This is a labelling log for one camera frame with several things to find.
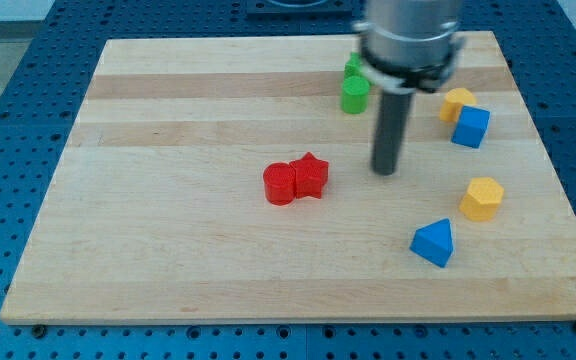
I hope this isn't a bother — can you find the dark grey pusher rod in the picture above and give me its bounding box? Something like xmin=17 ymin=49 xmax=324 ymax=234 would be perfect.
xmin=371 ymin=91 xmax=413 ymax=176

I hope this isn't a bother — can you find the red star block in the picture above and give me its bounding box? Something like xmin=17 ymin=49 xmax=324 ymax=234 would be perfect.
xmin=289 ymin=152 xmax=329 ymax=199

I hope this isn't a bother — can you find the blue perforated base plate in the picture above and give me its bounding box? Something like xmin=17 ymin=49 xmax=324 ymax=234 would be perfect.
xmin=0 ymin=0 xmax=576 ymax=359

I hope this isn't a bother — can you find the blue cube block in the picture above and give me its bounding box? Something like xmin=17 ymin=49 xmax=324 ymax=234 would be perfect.
xmin=451 ymin=105 xmax=491 ymax=149

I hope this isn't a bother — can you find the red cylinder block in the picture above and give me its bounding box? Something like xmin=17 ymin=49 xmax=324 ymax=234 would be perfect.
xmin=262 ymin=162 xmax=295 ymax=206

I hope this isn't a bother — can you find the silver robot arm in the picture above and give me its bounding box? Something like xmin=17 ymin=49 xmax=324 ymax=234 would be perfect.
xmin=352 ymin=0 xmax=464 ymax=176

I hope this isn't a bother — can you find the yellow hexagon block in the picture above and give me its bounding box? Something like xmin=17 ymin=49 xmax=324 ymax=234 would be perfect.
xmin=459 ymin=177 xmax=505 ymax=222

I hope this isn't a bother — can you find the blue triangle block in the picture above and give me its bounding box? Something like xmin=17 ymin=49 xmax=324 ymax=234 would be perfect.
xmin=409 ymin=218 xmax=454 ymax=268

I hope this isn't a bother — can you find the yellow heart block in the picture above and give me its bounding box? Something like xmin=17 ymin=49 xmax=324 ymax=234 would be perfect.
xmin=439 ymin=88 xmax=477 ymax=123

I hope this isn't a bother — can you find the green cylinder block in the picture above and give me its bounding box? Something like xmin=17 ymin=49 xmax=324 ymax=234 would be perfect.
xmin=340 ymin=76 xmax=371 ymax=114

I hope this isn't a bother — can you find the green star block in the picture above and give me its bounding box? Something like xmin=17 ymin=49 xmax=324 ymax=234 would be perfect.
xmin=344 ymin=52 xmax=363 ymax=79

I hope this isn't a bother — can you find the wooden board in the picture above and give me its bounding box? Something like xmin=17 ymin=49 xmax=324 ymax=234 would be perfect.
xmin=0 ymin=31 xmax=576 ymax=325

